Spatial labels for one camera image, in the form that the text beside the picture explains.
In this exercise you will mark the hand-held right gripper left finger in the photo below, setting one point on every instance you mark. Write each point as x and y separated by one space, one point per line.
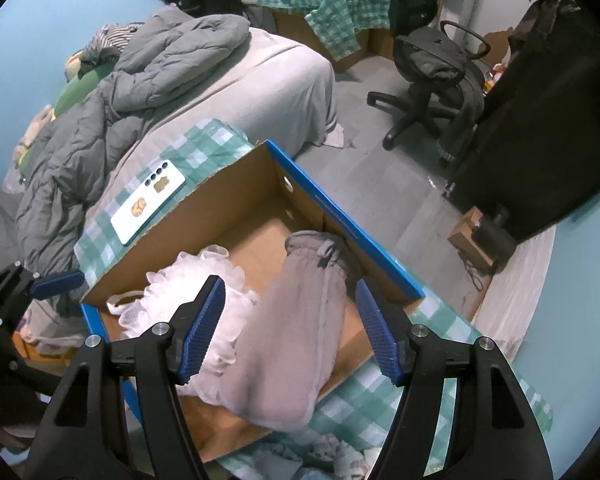
205 330

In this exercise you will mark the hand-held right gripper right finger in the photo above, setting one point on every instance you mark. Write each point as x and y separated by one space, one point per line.
375 325

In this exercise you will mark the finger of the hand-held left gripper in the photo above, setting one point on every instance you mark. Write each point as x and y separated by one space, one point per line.
60 282

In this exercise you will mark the grey-pink sweatpants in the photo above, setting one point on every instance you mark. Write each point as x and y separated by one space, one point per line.
290 340

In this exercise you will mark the blue-rimmed cardboard box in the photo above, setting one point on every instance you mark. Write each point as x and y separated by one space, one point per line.
260 200

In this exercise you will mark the white smartphone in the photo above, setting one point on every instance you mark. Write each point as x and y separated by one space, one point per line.
145 210

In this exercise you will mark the small brown cardboard box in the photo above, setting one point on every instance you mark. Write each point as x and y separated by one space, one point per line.
465 240

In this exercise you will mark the white patterned cloth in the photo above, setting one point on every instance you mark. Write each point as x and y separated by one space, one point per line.
330 455

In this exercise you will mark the black device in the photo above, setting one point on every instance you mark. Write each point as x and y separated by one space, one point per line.
495 240

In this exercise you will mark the beige plush toy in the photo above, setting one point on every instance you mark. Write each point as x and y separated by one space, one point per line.
32 130

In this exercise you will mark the green checkered cloth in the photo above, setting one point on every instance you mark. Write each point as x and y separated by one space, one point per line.
205 150

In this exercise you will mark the green pillow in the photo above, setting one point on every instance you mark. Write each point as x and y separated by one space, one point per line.
75 92

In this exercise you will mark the white cloth scrap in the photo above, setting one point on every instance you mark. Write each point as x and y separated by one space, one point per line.
334 136

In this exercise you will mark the grey quilted duvet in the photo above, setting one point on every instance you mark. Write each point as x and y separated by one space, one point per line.
155 70

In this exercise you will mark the grey striped cloth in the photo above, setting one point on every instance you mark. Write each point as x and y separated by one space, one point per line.
110 37

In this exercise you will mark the bed with grey sheet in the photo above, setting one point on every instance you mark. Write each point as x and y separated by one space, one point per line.
280 90

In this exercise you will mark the large dark cloth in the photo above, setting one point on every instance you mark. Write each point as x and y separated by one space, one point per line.
555 135

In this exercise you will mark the grey jacket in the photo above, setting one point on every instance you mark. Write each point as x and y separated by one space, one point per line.
430 55

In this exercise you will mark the large brown cardboard box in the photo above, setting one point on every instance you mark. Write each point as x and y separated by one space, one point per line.
300 32

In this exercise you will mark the torn brown cardboard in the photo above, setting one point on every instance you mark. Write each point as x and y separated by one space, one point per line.
500 45

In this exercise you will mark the green checkered tablecloth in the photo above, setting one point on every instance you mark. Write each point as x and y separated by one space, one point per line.
330 10

